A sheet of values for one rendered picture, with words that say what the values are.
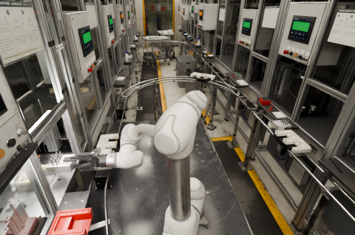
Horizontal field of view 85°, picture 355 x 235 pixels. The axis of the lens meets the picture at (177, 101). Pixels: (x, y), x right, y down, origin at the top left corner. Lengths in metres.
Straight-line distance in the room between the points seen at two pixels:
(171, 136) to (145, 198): 0.91
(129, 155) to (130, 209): 0.40
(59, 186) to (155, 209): 0.59
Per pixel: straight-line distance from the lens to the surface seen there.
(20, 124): 0.96
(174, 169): 0.81
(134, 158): 1.21
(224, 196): 1.53
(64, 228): 1.17
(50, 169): 1.33
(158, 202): 1.47
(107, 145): 1.64
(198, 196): 1.19
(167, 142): 0.66
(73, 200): 1.31
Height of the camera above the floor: 1.87
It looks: 27 degrees down
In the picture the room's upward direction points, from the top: 1 degrees clockwise
